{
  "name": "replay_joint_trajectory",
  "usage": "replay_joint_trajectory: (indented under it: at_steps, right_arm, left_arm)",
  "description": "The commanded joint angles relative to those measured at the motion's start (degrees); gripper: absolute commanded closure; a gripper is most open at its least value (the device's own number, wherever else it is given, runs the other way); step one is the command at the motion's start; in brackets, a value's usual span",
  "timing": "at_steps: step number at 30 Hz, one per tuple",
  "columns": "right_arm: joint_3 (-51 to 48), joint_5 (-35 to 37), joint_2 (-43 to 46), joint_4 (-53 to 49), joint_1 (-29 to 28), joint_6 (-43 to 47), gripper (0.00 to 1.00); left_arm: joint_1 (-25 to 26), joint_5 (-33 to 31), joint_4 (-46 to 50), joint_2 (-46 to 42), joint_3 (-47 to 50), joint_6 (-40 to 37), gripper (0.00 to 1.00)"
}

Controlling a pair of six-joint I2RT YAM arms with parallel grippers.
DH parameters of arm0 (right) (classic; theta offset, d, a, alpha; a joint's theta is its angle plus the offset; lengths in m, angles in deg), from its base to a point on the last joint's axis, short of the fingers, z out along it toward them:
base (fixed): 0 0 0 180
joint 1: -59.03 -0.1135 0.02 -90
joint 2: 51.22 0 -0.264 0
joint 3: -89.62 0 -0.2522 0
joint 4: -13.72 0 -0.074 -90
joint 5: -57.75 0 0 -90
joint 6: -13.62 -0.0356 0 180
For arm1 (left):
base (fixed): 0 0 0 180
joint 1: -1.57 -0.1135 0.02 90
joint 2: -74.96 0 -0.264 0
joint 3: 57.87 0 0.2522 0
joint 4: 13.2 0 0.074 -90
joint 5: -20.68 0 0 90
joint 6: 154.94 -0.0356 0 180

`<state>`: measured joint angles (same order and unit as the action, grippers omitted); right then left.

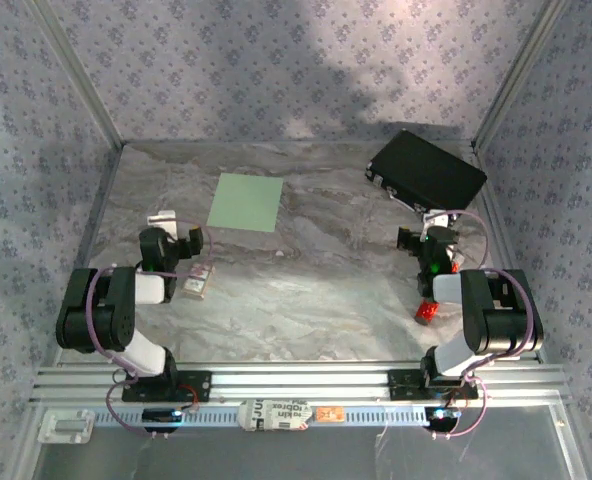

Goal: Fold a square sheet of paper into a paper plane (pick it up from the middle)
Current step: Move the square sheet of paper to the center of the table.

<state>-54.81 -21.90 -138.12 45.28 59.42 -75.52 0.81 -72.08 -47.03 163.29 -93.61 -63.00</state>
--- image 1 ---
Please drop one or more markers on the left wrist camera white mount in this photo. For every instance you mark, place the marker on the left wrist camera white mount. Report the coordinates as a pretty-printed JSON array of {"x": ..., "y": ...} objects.
[{"x": 162, "y": 221}]

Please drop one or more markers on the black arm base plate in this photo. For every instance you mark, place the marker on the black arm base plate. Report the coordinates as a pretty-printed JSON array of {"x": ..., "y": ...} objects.
[
  {"x": 196, "y": 387},
  {"x": 401, "y": 387}
]

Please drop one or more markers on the black controller board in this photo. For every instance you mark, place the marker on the black controller board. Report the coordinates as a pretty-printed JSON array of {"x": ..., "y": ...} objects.
[
  {"x": 161, "y": 417},
  {"x": 443, "y": 417}
]

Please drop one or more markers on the black hard case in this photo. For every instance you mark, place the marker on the black hard case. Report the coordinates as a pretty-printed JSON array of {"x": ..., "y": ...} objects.
[{"x": 426, "y": 172}]

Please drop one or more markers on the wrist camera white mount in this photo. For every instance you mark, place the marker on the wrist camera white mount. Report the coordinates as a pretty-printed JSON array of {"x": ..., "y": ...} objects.
[
  {"x": 162, "y": 221},
  {"x": 438, "y": 219}
]

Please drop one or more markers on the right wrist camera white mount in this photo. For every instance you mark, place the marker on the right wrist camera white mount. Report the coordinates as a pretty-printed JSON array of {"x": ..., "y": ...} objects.
[{"x": 438, "y": 219}]

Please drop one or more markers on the long aluminium mounting rail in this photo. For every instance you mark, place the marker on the long aluminium mounting rail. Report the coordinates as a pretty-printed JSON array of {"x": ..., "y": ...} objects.
[{"x": 301, "y": 380}]

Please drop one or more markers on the grey metal bracket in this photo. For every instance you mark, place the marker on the grey metal bracket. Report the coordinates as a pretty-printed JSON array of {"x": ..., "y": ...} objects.
[{"x": 66, "y": 426}]

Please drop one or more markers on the aluminium frame post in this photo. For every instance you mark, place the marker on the aluminium frame post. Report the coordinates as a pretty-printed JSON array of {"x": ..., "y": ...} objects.
[
  {"x": 79, "y": 75},
  {"x": 516, "y": 75}
]

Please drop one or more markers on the small pink white card box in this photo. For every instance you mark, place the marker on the small pink white card box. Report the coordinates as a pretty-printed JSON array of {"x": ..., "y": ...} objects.
[{"x": 198, "y": 282}]

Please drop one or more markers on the light green cloth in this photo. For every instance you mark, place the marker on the light green cloth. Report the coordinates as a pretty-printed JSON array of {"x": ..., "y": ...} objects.
[{"x": 246, "y": 202}]

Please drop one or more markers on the printed white paper roll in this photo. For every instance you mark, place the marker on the printed white paper roll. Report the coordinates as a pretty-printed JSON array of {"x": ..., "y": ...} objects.
[{"x": 276, "y": 415}]

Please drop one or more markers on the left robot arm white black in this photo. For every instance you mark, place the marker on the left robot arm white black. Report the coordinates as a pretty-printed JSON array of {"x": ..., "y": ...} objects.
[{"x": 111, "y": 320}]

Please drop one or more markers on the aluminium table side rail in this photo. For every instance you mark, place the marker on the aluminium table side rail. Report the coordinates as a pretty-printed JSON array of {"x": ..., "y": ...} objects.
[
  {"x": 95, "y": 225},
  {"x": 498, "y": 225}
]

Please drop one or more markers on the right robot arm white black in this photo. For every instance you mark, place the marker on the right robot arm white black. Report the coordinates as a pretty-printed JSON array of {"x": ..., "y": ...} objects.
[{"x": 496, "y": 315}]

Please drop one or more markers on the small orange tag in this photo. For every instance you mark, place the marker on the small orange tag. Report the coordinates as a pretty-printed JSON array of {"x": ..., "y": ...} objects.
[{"x": 330, "y": 414}]

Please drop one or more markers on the red toy block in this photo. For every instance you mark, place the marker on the red toy block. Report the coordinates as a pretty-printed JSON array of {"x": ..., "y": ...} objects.
[{"x": 427, "y": 312}]

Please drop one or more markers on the clear acrylic panel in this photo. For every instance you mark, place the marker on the clear acrylic panel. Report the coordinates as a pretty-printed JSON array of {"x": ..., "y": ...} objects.
[{"x": 301, "y": 455}]

